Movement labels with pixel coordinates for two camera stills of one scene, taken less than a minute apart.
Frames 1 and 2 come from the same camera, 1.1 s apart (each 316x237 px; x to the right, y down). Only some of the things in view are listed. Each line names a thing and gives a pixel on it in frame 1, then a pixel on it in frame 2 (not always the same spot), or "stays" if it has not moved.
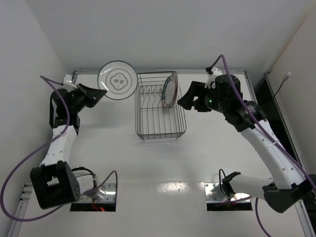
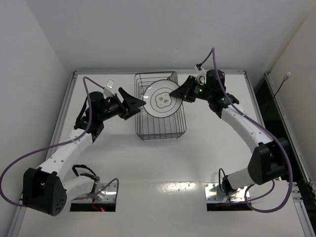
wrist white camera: x=68 y=84 -> x=108 y=91
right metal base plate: x=214 y=194 stays
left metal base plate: x=105 y=193 stays
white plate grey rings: x=118 y=79 -> x=159 y=103
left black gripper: x=87 y=96 -> x=124 y=107
